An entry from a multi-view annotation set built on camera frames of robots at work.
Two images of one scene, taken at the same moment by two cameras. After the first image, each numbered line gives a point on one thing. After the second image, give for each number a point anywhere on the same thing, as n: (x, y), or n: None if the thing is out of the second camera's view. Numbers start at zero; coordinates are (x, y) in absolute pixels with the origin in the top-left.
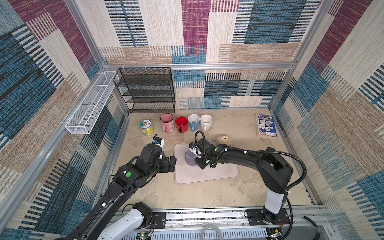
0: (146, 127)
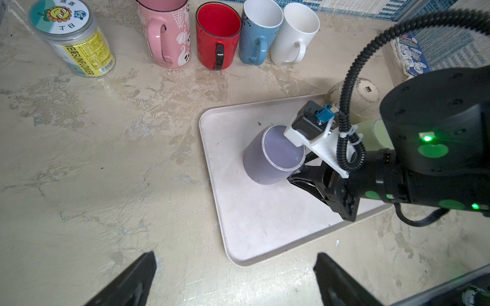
0: (71, 30)
